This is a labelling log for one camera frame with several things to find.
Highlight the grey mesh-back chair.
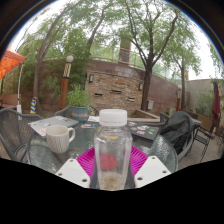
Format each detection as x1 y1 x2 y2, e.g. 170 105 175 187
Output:
0 108 44 164
54 105 100 121
159 111 204 164

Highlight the orange canopy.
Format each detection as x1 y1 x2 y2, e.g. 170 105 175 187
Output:
0 50 26 80

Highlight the white sticker sheet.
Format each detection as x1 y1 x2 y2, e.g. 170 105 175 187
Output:
87 115 100 123

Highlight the white canopy pole with base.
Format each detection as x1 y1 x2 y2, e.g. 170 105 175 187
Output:
15 63 24 116

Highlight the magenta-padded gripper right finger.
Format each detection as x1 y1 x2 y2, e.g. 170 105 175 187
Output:
130 145 172 189

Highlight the blue yellow striped cone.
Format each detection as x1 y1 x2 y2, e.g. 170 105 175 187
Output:
29 96 38 115

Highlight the black metal chair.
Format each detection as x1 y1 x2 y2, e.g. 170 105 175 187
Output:
193 126 218 163

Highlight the dark laptop with stickers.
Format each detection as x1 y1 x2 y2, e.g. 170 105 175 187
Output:
127 121 160 141

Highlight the green plant in blue pot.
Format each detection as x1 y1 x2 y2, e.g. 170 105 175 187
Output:
66 83 93 122

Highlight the silver laptop with stickers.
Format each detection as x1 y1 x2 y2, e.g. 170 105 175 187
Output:
27 115 80 137

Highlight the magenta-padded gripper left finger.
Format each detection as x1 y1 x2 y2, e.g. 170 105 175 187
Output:
54 147 98 189

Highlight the closed dark red umbrella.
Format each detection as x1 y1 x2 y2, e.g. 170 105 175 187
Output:
211 79 222 126

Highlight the flat round red coaster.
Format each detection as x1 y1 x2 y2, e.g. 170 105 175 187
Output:
99 153 119 171

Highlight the white ribbed mug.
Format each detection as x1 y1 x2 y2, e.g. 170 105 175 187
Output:
45 124 76 154

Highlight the wooden lamp post white globe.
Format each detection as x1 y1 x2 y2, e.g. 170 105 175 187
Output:
59 55 75 111

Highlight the sticker-covered card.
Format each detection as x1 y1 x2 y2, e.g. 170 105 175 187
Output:
80 123 99 129

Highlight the clear plastic bottle white cap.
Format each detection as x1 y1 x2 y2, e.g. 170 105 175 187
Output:
93 108 133 191

